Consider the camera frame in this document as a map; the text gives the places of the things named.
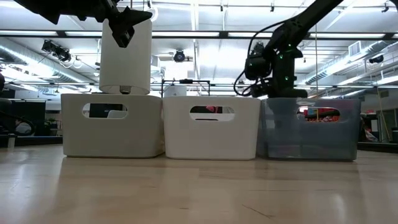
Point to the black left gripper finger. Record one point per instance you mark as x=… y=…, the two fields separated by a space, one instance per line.
x=126 y=25

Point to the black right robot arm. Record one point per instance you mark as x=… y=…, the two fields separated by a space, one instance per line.
x=304 y=18

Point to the white lamp with wooden base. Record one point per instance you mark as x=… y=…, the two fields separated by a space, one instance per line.
x=124 y=68

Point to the dark translucent plastic bin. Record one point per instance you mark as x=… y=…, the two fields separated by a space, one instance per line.
x=311 y=140

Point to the black overhead light beam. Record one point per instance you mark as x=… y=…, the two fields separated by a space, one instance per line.
x=224 y=34

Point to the white plastic bin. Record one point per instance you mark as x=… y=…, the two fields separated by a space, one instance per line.
x=211 y=140

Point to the light grey plastic bin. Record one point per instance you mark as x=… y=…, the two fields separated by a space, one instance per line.
x=112 y=137

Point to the green potted plant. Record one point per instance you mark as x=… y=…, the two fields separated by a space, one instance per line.
x=52 y=124

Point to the person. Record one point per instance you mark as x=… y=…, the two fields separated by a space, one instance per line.
x=24 y=129

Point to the small white bottle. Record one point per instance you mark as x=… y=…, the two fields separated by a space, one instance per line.
x=11 y=141

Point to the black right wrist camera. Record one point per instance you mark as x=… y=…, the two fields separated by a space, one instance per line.
x=257 y=63

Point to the black ceiling camera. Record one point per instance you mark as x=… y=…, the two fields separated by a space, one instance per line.
x=376 y=59
x=57 y=51
x=179 y=56

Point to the silver ventilation duct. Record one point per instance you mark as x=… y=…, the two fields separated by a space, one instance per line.
x=31 y=63
x=367 y=51

